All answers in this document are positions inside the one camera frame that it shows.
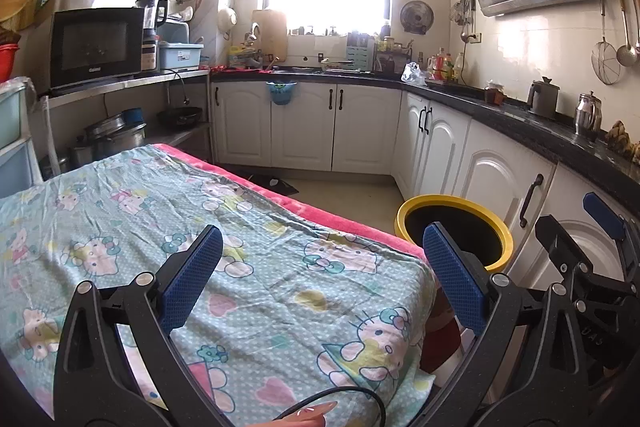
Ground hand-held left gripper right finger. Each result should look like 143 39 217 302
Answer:
417 222 591 427

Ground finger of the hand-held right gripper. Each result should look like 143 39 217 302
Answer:
582 192 640 279
535 215 622 309

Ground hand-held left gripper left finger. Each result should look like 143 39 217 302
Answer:
52 224 226 427

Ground yellow rimmed trash can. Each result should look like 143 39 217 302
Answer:
394 194 515 333

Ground person's left hand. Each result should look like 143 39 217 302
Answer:
270 399 340 427

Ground red stool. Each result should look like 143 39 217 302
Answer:
420 317 463 375

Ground brown lumpy root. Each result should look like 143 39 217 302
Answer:
605 120 640 158

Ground cartoon cat printed blanket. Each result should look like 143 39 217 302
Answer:
0 143 441 427

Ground shiny steel jug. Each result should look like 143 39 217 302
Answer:
574 91 603 140

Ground black floor mat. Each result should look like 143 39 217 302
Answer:
235 174 300 196

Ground grey metal kettle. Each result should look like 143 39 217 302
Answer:
527 77 561 120

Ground metal strainer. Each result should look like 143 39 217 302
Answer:
591 0 623 85

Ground steel cooking pot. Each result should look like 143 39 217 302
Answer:
85 114 148 158

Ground metal ladle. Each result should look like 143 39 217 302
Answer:
614 0 640 68

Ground black frying pan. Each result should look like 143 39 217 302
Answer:
157 107 204 130

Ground blue hanging bin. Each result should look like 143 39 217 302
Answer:
266 79 298 106

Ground steel shelf table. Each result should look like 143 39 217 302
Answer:
35 69 213 168

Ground crumpled clear bag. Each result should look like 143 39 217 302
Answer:
400 62 426 85

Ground blue dish box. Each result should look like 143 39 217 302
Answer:
159 42 205 72

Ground plastic drawer cabinet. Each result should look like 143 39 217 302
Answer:
0 77 43 200

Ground hanging kitchen utensils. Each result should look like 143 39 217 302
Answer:
450 0 477 28

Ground blue drawer organizer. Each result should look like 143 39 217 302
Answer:
346 44 373 72

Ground grey dish rack lid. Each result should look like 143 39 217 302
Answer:
161 19 190 44

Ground black microwave oven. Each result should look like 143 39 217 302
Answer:
49 7 146 90

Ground black blender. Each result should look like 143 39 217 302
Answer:
135 0 168 72

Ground wooden cutting board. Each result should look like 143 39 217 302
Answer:
251 9 288 64

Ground white hanging colander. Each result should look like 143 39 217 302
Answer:
217 6 238 40

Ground red basin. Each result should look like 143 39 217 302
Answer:
0 44 21 82

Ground black cable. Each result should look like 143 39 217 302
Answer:
272 386 388 427

